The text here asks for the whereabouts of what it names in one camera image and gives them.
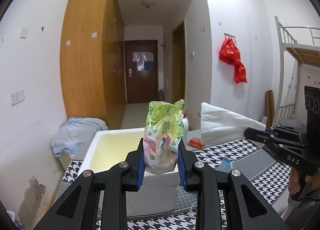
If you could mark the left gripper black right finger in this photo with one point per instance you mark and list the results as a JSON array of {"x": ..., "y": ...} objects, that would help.
[{"x": 245, "y": 207}]

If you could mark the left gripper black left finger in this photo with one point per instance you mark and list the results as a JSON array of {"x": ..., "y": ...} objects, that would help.
[{"x": 97, "y": 196}]

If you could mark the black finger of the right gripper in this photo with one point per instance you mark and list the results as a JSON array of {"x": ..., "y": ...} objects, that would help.
[
  {"x": 287, "y": 133},
  {"x": 261, "y": 137}
]

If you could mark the blue face mask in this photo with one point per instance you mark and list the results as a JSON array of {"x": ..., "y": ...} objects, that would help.
[{"x": 225, "y": 165}]

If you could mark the white towel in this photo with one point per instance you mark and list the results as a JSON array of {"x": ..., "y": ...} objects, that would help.
[{"x": 220, "y": 126}]

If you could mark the green tissue pack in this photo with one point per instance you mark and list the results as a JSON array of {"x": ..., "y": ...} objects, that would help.
[{"x": 164, "y": 130}]

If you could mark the person right hand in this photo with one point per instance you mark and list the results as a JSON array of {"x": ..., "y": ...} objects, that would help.
[{"x": 313, "y": 181}]

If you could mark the houndstooth table mat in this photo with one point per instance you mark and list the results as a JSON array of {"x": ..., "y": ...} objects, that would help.
[{"x": 162, "y": 201}]

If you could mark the papers on floor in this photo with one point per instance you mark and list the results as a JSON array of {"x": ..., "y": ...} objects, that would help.
[{"x": 11, "y": 214}]

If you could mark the red snack packet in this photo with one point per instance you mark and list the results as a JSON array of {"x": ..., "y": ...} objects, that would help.
[{"x": 195, "y": 143}]

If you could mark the light blue crumpled cloth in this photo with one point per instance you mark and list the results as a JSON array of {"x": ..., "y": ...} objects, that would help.
[{"x": 76, "y": 131}]

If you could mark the metal bunk bed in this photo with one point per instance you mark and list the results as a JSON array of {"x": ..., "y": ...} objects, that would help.
[{"x": 298, "y": 66}]

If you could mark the red plastic bag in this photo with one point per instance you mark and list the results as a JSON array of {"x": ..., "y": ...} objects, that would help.
[{"x": 230, "y": 54}]

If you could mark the red fire extinguisher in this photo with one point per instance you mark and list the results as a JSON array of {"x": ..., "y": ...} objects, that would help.
[{"x": 161, "y": 95}]

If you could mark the dark brown entrance door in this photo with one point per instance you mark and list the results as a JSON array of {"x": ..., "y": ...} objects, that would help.
[{"x": 141, "y": 64}]

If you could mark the wooden wardrobe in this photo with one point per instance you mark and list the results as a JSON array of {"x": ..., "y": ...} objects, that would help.
[{"x": 92, "y": 61}]

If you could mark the ceiling lamp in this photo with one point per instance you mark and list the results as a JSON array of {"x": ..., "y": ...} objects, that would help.
[{"x": 148, "y": 3}]

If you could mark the wooden boards against wall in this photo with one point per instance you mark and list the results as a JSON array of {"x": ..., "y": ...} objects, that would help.
[{"x": 269, "y": 107}]

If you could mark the white wall socket pair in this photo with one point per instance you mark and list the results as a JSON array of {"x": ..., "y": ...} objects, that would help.
[{"x": 16, "y": 97}]

